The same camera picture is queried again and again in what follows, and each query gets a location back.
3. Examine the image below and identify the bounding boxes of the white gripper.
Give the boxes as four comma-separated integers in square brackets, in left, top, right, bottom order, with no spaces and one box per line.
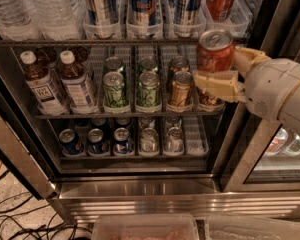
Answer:
[193,46,300,121]

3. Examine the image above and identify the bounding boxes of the red coke can front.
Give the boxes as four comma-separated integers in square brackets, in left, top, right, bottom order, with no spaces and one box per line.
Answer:
[196,29,235,73]

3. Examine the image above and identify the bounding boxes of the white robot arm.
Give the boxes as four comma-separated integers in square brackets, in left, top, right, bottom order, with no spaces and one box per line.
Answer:
[193,46,300,136]

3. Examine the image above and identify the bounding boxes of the right front orange can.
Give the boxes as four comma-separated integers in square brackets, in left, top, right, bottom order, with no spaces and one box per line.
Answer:
[199,92,224,107]

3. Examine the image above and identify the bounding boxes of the orange can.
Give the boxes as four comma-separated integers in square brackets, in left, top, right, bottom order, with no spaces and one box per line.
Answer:
[169,71,193,107]
[199,92,224,107]
[167,55,190,82]

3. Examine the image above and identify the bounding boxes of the left front orange can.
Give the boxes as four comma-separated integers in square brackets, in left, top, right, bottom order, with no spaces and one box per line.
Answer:
[169,71,193,107]

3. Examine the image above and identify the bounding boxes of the left back orange can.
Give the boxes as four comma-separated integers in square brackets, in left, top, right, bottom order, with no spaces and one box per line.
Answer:
[167,55,190,82]

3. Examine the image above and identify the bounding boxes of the right tall energy drink can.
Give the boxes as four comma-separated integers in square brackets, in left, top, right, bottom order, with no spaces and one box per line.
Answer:
[173,0,204,38]

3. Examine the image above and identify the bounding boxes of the tall energy drink can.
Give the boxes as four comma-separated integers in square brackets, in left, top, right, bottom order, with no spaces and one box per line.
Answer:
[173,0,204,38]
[83,0,119,39]

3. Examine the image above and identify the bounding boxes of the right back green can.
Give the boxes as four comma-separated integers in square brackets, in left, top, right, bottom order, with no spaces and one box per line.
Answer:
[138,56,158,74]

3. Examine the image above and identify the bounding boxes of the green can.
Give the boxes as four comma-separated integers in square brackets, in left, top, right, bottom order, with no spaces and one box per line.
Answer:
[104,56,126,76]
[138,71,160,108]
[103,71,128,108]
[138,56,158,74]

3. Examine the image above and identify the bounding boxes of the right front green can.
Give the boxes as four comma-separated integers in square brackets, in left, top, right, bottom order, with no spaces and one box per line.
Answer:
[138,71,160,108]

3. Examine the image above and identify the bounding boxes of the right silver can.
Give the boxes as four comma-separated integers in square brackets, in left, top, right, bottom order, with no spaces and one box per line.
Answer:
[165,127,184,152]

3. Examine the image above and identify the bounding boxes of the silver can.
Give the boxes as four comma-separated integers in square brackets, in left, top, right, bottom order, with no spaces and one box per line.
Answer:
[140,128,158,153]
[165,127,184,152]

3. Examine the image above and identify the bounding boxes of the left silver can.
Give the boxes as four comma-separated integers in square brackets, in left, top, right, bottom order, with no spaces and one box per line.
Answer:
[140,128,158,153]

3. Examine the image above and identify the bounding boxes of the middle blue energy drink can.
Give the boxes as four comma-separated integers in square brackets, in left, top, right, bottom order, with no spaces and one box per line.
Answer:
[130,0,157,39]

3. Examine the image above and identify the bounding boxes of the left back green can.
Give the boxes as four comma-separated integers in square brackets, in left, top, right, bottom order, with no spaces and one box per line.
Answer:
[104,56,126,76]

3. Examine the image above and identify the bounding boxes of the left front green can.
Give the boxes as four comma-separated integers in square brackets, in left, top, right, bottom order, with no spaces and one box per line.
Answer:
[103,71,128,108]

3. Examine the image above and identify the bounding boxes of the right blue pepsi can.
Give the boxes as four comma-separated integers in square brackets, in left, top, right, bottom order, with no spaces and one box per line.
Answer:
[114,127,132,154]

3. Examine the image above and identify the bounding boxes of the blue pepsi can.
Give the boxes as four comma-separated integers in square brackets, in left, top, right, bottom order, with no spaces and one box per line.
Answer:
[88,128,109,155]
[59,129,84,155]
[114,127,132,154]

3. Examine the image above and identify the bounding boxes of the middle blue pepsi can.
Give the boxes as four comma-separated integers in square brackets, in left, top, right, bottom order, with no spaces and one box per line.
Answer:
[88,128,109,155]

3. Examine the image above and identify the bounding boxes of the left tall energy drink can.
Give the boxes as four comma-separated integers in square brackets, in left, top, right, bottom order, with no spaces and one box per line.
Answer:
[83,0,119,39]

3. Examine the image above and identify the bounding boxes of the left blue pepsi can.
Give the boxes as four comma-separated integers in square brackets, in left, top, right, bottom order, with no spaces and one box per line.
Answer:
[59,129,84,155]

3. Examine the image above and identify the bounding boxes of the steel fridge door left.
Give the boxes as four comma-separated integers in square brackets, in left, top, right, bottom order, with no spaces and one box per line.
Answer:
[0,89,59,199]

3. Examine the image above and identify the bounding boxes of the right clear plastic bin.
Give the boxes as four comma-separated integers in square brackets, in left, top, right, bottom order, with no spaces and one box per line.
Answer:
[205,215,300,240]

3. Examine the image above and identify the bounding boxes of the clear plastic bin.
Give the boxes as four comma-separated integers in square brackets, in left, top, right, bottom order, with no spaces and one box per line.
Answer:
[205,215,300,240]
[91,214,199,240]

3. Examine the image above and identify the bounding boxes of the right front tea bottle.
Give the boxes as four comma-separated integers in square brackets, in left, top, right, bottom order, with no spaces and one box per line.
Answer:
[60,50,96,114]

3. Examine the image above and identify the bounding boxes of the tea bottle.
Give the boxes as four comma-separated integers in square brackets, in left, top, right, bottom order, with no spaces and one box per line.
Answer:
[60,50,96,114]
[20,51,67,116]

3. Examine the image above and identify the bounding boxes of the right clear water bottle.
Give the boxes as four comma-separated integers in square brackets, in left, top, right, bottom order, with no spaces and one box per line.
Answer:
[32,0,81,41]

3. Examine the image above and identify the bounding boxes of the clear water bottle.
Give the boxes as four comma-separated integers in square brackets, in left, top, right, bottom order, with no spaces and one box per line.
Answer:
[32,0,81,41]
[0,0,41,41]

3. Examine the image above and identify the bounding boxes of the left clear plastic bin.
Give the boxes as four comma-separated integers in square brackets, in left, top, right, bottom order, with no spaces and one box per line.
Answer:
[91,214,199,240]

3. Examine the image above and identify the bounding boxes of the left front tea bottle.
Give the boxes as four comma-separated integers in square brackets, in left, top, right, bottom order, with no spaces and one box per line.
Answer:
[20,51,67,116]

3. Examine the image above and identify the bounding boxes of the left clear water bottle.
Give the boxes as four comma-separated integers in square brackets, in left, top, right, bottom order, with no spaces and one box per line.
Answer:
[0,0,41,41]

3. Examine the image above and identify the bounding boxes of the black floor cables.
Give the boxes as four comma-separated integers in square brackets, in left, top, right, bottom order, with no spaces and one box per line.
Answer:
[0,169,93,240]

